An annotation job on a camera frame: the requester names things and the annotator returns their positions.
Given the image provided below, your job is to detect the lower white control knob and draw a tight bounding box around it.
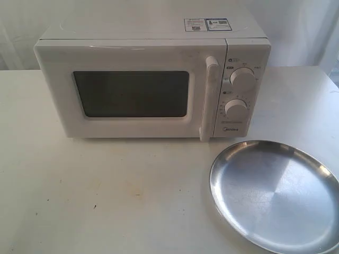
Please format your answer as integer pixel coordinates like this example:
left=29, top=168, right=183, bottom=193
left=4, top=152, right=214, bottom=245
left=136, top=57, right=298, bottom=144
left=224, top=99, right=248, bottom=121

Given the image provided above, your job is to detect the white control knob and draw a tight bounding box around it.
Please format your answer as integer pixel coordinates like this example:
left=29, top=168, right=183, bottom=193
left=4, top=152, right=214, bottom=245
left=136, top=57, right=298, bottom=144
left=230, top=67, right=255, bottom=86
left=224, top=99, right=248, bottom=121

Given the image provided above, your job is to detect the white microwave oven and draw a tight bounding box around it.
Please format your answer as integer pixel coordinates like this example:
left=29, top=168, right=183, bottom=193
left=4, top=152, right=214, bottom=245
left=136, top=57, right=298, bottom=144
left=34, top=39, right=227, bottom=141

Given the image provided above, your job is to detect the blue white label sticker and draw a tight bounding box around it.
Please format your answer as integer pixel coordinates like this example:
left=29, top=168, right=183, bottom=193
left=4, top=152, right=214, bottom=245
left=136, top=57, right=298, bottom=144
left=184, top=18, right=232, bottom=32

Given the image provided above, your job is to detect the white microwave oven body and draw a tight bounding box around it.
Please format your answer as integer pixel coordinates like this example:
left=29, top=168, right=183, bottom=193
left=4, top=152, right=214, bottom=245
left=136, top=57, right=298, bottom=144
left=38, top=1, right=271, bottom=139

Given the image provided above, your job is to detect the upper white control knob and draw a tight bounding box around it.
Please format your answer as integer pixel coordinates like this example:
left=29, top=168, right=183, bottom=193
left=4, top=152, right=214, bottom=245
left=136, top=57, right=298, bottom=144
left=230, top=67, right=255, bottom=86

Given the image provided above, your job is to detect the round stainless steel plate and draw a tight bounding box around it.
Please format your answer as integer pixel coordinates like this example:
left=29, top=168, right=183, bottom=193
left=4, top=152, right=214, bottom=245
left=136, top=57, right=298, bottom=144
left=209, top=140, right=338, bottom=253

